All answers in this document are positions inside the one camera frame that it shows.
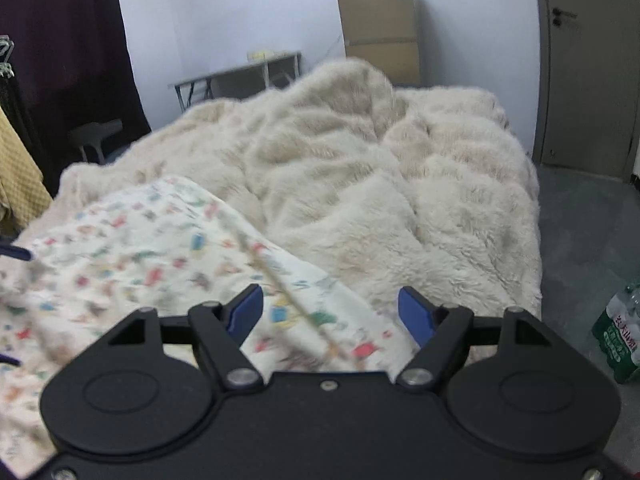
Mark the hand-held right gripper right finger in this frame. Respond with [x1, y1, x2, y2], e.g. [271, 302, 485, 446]
[397, 286, 554, 387]

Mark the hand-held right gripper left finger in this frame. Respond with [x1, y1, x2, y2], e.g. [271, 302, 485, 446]
[107, 284, 265, 391]

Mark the cream dog-print fitted sheet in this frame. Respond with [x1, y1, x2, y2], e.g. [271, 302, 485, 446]
[0, 175, 422, 476]

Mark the yellow waffle towel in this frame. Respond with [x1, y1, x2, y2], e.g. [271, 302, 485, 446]
[0, 107, 54, 226]

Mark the dark grey plastic chair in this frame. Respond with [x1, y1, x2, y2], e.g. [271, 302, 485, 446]
[70, 119, 124, 163]

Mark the cream fluffy blanket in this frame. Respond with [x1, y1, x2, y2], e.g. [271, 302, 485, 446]
[15, 57, 544, 357]

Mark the dark curtain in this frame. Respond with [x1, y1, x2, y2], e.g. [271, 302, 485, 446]
[0, 0, 152, 197]

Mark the green-wrapped water bottle pack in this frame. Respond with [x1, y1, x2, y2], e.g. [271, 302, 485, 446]
[591, 282, 640, 385]

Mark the white folding table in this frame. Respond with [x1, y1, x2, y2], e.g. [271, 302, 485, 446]
[167, 51, 303, 113]

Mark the grey room door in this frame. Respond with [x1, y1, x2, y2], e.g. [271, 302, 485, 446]
[532, 0, 640, 182]

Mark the gold two-door refrigerator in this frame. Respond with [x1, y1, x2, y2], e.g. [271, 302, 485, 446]
[336, 0, 421, 86]

